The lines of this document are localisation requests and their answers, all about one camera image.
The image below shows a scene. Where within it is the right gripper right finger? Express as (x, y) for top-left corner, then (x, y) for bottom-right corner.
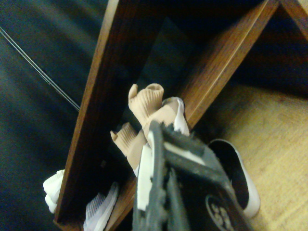
(160, 122), (238, 194)

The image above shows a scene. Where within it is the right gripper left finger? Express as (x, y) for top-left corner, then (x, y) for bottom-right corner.
(132, 120), (169, 231)

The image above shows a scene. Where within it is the black shoe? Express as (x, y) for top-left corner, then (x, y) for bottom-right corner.
(208, 139), (261, 218)

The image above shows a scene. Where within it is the beige shoe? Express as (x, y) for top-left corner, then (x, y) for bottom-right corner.
(128, 83), (191, 138)
(110, 122), (152, 178)

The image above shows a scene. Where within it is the lilac shoe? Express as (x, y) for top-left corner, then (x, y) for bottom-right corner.
(83, 181), (120, 231)

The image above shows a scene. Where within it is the white shoe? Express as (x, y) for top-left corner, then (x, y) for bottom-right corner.
(44, 193), (59, 214)
(42, 169), (65, 197)

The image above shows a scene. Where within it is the brown shoe rack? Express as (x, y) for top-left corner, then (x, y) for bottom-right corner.
(52, 0), (308, 231)

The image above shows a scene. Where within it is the black curtain stand pole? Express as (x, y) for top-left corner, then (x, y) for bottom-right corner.
(0, 26), (80, 112)

